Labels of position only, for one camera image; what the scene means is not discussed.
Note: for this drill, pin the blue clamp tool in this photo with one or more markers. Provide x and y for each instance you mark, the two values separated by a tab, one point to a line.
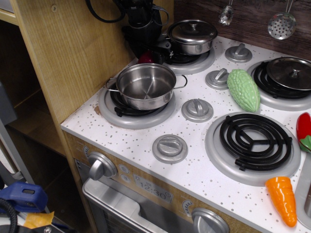
25	197

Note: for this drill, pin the grey stove top knob middle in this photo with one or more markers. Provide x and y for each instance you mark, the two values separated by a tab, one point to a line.
197	110

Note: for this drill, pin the lidded steel pot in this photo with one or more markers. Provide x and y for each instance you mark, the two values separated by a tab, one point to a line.
192	37

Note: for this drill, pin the grey oven knob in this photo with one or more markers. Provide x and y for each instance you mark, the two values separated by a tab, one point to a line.
101	166
206	221

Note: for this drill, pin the black burner coil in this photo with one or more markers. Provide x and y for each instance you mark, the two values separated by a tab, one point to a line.
269	86
123	109
256	142
178	58

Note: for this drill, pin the steel lid with knob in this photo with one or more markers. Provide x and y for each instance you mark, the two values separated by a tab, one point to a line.
290	72

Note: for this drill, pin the grey stove top knob front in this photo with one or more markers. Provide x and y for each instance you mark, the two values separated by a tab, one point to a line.
170	149

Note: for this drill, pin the black back right burner coil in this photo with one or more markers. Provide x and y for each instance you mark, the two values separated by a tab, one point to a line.
269	86

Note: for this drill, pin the hanging steel skimmer spoon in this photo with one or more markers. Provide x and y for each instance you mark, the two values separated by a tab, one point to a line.
282	25

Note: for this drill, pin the grey stove knob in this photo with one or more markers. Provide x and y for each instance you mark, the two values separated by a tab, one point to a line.
197	110
217	79
170	149
238	54

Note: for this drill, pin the steel sink edge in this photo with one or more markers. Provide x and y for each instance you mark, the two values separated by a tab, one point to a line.
303	195

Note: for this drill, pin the black back left burner coil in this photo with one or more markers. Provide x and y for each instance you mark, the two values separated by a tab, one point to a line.
178	58

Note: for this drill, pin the orange tape piece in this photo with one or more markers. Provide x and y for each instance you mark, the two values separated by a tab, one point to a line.
36	220

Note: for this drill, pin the wooden side cabinet panel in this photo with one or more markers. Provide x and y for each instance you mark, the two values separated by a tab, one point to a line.
73	54

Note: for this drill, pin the silver oven door handle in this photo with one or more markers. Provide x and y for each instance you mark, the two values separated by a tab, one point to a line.
118	204

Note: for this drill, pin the green toy bitter gourd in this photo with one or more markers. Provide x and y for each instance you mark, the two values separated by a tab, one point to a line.
244	90

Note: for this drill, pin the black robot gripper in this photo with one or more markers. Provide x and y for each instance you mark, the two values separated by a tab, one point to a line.
145	21

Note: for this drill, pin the red toy pepper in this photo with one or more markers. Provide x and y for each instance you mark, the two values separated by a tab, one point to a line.
303	131

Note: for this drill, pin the grey stove top knob upper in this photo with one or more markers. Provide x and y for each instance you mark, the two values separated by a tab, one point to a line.
217	79

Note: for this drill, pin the open steel pan with handles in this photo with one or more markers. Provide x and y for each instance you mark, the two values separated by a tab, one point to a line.
145	86

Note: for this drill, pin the black front right burner coil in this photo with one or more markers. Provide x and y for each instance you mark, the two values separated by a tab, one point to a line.
256	142

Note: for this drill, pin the grey oven knob right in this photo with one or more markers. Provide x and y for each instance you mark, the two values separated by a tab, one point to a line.
206	221

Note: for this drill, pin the black front left burner coil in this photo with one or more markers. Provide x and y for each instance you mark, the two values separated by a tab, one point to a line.
123	109

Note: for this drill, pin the grey oven knob left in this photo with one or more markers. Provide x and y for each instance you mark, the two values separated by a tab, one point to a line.
101	166

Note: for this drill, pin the dark red toy sweet potato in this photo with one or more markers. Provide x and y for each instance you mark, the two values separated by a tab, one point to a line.
146	57

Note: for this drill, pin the orange toy carrot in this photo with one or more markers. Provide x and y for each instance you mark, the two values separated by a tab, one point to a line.
282	196

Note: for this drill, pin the toy clock display panel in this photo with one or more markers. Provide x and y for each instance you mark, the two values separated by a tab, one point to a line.
153	189

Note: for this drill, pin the grey stove top knob back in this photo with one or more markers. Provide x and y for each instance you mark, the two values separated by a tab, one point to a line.
238	54

